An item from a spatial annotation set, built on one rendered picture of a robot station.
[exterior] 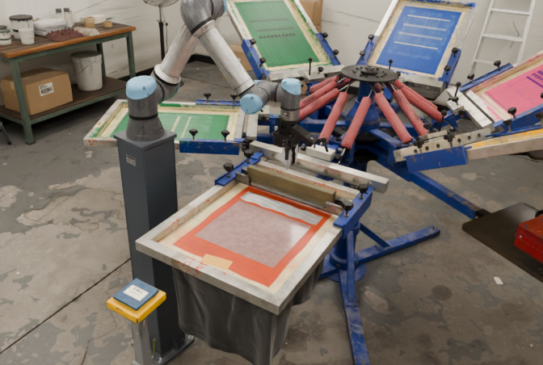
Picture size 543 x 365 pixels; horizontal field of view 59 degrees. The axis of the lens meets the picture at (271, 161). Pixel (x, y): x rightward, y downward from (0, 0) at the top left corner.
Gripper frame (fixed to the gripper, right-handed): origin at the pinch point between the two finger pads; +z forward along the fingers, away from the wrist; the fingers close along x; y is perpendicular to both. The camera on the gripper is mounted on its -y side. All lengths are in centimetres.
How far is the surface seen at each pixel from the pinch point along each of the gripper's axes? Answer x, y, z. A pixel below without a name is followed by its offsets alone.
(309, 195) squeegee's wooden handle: 1.6, -9.6, 10.4
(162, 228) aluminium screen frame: 49, 27, 13
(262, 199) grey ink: 7.5, 9.0, 16.0
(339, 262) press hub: -76, 0, 102
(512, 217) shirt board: -41, -84, 18
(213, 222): 31.3, 16.6, 16.7
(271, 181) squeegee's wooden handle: 1.5, 8.4, 9.7
